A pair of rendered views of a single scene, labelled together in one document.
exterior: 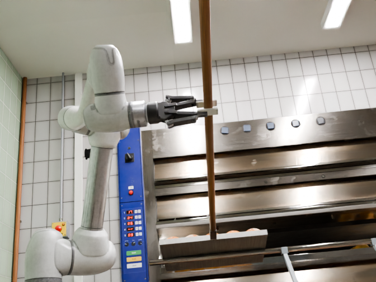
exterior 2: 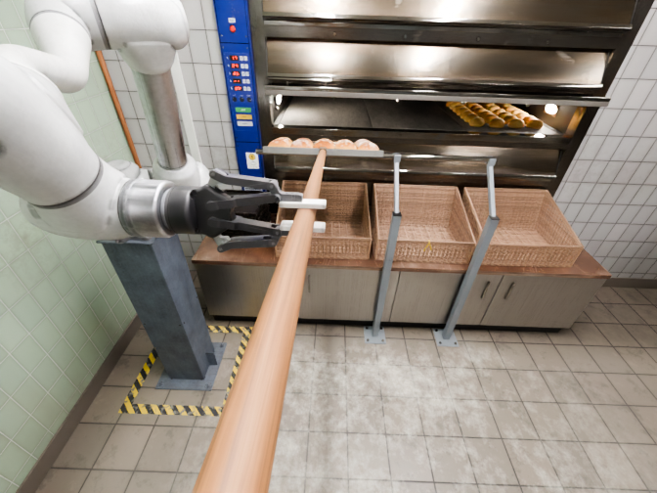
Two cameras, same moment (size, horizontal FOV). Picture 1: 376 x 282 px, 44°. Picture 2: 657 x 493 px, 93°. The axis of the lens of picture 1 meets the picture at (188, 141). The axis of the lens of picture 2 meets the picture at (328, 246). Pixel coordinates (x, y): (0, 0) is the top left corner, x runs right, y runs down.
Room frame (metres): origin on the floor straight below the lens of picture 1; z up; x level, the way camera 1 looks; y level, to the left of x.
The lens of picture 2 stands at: (0.99, -0.11, 1.73)
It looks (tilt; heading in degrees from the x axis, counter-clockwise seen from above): 37 degrees down; 0
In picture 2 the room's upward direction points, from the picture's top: 2 degrees clockwise
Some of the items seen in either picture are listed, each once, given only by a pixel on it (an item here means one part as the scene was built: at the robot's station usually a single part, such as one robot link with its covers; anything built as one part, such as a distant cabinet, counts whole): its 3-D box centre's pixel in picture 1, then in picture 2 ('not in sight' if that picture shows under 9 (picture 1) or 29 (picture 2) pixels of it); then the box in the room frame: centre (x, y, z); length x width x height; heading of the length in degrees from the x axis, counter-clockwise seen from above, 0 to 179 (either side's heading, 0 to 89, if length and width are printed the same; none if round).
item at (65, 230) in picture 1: (60, 230); not in sight; (2.88, 0.84, 1.46); 0.10 x 0.07 x 0.10; 90
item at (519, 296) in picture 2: not in sight; (388, 274); (2.62, -0.54, 0.29); 2.42 x 0.56 x 0.58; 90
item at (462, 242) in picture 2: not in sight; (417, 221); (2.64, -0.67, 0.72); 0.56 x 0.49 x 0.28; 89
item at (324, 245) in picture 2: not in sight; (323, 217); (2.65, -0.08, 0.72); 0.56 x 0.49 x 0.28; 91
